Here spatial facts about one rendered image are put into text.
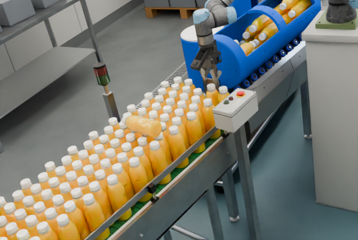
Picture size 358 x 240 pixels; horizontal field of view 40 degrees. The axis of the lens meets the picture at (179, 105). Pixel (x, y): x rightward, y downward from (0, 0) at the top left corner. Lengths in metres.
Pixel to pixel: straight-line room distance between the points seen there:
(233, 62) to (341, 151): 0.87
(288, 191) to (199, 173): 1.24
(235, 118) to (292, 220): 1.18
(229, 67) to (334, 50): 0.54
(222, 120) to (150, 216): 0.51
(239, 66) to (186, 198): 0.71
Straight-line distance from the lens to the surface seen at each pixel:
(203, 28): 2.23
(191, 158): 2.23
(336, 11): 2.65
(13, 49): 5.76
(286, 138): 3.85
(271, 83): 2.78
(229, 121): 2.14
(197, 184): 2.24
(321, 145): 2.97
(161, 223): 2.12
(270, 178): 3.49
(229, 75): 2.54
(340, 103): 2.78
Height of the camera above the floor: 2.19
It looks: 29 degrees down
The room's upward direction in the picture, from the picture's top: 12 degrees counter-clockwise
